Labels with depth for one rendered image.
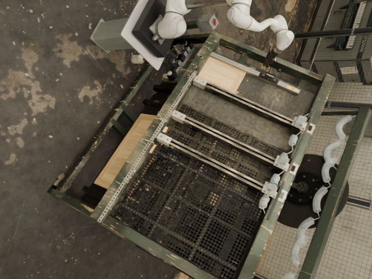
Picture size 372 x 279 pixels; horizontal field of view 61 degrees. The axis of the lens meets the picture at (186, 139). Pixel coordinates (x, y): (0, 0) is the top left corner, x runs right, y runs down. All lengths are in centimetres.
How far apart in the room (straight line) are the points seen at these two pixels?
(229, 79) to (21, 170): 212
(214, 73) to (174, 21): 77
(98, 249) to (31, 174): 124
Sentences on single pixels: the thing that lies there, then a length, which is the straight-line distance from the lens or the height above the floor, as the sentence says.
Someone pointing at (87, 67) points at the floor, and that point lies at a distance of 342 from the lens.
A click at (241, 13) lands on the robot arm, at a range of 238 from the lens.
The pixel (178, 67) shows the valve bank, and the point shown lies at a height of 74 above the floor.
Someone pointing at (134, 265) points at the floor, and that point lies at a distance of 446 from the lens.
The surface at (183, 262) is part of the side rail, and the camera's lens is 255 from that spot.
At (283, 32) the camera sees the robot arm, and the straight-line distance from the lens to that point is 282.
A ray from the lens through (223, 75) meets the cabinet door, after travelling 320.
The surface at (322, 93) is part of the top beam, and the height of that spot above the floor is 189.
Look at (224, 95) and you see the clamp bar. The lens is 302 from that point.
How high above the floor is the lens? 293
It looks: 41 degrees down
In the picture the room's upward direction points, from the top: 101 degrees clockwise
